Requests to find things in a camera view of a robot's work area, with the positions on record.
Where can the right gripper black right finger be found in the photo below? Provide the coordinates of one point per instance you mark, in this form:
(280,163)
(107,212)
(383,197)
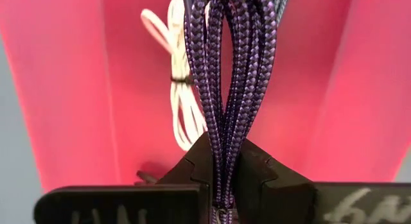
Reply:
(289,201)

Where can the pink plastic bin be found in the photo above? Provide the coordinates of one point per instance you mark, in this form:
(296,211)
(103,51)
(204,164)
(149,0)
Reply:
(80,89)

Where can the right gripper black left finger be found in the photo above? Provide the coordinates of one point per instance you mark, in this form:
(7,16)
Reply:
(128,204)

